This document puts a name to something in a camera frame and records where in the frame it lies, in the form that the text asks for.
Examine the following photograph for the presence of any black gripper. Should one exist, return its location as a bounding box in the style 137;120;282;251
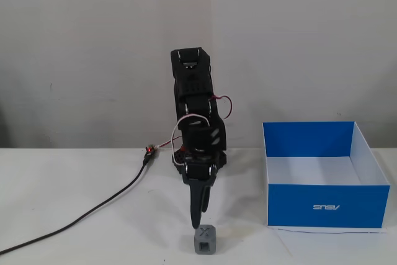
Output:
182;153;218;230

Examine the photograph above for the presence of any gray block with X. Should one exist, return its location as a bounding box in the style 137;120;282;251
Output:
193;223;217;255

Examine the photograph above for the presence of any blue and white cardboard box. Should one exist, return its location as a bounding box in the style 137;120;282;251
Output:
262;120;391;229

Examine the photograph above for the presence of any clear tape strip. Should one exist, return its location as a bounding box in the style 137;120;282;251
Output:
216;225;255;238

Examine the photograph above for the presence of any white servo wire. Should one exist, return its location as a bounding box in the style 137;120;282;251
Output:
156;115;215;166

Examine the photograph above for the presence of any black power cable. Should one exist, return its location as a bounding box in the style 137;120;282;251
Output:
0;156;153;255

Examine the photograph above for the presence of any red servo wire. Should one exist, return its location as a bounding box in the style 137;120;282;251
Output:
208;94;235;121

